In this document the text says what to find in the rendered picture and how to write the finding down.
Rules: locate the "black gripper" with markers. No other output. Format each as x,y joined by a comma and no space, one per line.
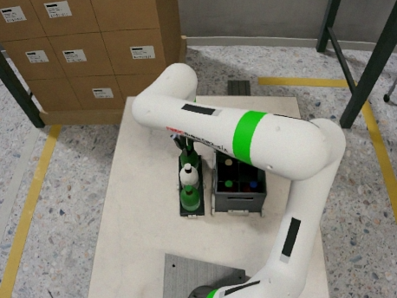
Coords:
180,142

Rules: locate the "white bottle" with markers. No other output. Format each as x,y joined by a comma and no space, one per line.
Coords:
189,176

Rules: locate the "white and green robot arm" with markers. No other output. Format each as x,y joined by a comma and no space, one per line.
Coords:
290,148

